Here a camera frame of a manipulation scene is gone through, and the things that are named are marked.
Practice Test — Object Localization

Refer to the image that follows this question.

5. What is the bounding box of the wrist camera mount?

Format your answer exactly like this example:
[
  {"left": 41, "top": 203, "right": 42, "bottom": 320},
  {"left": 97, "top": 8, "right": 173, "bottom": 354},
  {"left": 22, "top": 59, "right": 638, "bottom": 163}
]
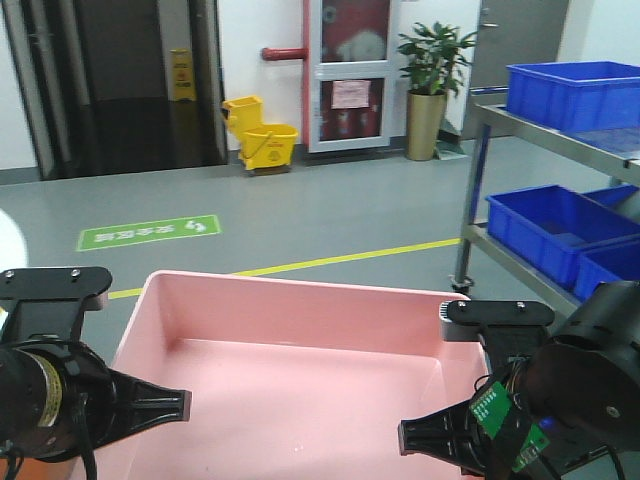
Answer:
[
  {"left": 439, "top": 299, "right": 555, "bottom": 373},
  {"left": 1, "top": 266, "right": 113, "bottom": 344}
]

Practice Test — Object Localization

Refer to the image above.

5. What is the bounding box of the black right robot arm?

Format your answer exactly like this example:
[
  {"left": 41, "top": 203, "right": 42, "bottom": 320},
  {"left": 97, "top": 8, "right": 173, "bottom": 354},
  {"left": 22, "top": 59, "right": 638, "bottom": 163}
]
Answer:
[{"left": 398, "top": 280, "right": 639, "bottom": 479}]

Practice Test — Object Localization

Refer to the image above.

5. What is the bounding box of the blue bin shelf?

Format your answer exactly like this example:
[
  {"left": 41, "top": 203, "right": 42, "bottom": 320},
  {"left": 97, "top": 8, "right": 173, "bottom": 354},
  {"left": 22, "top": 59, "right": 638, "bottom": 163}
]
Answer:
[
  {"left": 486, "top": 185, "right": 639, "bottom": 290},
  {"left": 506, "top": 61, "right": 639, "bottom": 133}
]

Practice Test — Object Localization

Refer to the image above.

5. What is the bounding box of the blue bin lower front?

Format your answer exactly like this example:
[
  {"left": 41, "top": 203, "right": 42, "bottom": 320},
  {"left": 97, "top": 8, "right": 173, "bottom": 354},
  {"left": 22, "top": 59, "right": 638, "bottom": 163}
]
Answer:
[{"left": 573, "top": 240, "right": 639, "bottom": 301}]

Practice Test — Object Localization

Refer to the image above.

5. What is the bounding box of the fire hose cabinet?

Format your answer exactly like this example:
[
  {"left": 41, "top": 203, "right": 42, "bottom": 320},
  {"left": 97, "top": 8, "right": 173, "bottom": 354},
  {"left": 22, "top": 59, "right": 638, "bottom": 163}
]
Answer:
[{"left": 303, "top": 1, "right": 400, "bottom": 154}]

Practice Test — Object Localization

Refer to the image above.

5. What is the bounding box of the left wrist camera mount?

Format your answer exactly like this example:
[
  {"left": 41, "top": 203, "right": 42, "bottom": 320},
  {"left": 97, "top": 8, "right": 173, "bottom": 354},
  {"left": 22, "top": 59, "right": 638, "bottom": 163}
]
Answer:
[{"left": 1, "top": 266, "right": 113, "bottom": 344}]

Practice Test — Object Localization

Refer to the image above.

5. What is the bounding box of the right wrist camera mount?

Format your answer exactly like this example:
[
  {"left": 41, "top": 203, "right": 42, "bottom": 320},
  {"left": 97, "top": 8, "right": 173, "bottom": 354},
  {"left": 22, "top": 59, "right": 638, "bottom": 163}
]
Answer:
[{"left": 439, "top": 299, "right": 555, "bottom": 373}]

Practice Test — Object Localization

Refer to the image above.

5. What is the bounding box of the blue bin top shelf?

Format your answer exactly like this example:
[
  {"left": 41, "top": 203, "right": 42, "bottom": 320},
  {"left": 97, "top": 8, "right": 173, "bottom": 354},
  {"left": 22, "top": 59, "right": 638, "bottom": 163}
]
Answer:
[{"left": 506, "top": 61, "right": 639, "bottom": 133}]

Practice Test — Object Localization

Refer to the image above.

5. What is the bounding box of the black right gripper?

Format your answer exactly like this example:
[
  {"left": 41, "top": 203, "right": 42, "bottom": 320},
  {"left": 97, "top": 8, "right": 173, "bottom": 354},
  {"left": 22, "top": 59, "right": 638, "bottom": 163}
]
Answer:
[{"left": 398, "top": 359, "right": 561, "bottom": 478}]

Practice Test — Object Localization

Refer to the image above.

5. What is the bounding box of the pink plastic bin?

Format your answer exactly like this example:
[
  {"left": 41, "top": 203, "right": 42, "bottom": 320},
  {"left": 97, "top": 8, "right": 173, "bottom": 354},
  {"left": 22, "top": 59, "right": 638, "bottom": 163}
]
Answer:
[{"left": 96, "top": 271, "right": 485, "bottom": 479}]

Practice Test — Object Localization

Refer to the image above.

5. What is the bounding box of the plant in gold pot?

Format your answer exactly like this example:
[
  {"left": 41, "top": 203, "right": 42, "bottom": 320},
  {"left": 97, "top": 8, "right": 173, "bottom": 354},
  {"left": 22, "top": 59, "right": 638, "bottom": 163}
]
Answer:
[{"left": 398, "top": 21, "right": 477, "bottom": 161}]

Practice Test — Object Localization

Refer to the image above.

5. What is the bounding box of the green circuit board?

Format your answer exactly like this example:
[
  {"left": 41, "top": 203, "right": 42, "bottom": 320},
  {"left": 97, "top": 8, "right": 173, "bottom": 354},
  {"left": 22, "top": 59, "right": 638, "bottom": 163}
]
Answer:
[{"left": 470, "top": 380, "right": 550, "bottom": 473}]

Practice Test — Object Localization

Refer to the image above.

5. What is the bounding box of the yellow mop bucket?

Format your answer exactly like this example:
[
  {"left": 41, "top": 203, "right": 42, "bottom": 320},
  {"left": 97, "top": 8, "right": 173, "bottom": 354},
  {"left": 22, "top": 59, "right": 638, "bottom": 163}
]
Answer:
[{"left": 221, "top": 95, "right": 299, "bottom": 175}]

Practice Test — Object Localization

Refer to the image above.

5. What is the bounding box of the stainless steel shelf cart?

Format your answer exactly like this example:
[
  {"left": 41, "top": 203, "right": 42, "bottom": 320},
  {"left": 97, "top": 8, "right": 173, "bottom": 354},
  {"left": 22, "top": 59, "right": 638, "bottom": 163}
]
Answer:
[{"left": 451, "top": 100, "right": 639, "bottom": 318}]

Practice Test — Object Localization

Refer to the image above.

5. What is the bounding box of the red fire pipe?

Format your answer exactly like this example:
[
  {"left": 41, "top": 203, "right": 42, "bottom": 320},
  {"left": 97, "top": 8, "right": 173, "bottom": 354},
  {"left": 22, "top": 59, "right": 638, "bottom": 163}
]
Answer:
[{"left": 260, "top": 47, "right": 308, "bottom": 61}]

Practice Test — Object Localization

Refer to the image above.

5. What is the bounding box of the yellow wet floor sign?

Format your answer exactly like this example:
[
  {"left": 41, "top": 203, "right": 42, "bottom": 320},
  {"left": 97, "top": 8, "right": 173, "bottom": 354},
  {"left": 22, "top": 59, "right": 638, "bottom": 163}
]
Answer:
[{"left": 170, "top": 48, "right": 197, "bottom": 102}]

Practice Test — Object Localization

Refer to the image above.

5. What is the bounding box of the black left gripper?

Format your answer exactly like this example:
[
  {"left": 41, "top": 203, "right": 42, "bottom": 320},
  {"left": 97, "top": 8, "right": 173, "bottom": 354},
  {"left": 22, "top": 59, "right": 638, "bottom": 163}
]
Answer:
[{"left": 1, "top": 340, "right": 192, "bottom": 462}]

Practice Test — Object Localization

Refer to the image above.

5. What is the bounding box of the blue bin lower shelf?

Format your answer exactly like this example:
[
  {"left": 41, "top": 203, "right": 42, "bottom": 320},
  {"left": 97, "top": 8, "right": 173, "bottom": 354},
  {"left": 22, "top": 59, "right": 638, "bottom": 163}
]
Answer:
[{"left": 486, "top": 185, "right": 639, "bottom": 290}]

